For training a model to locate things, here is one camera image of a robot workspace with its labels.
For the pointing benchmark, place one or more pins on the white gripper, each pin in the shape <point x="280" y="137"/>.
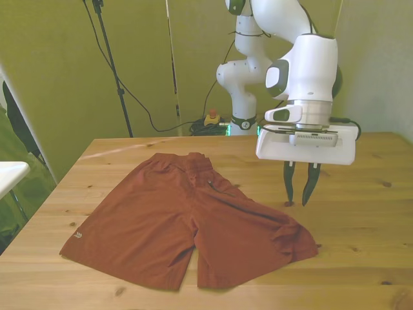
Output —
<point x="274" y="148"/>

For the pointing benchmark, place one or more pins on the rust orange shorts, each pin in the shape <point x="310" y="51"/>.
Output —
<point x="155" y="226"/>

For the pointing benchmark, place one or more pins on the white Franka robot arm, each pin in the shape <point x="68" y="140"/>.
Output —
<point x="309" y="64"/>

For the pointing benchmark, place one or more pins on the yellow emergency stop button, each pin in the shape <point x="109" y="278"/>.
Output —
<point x="213" y="120"/>

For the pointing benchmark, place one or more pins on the black tripod pole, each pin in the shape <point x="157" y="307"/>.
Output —
<point x="111" y="59"/>

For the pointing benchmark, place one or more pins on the white side table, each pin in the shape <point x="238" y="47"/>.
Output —
<point x="9" y="174"/>

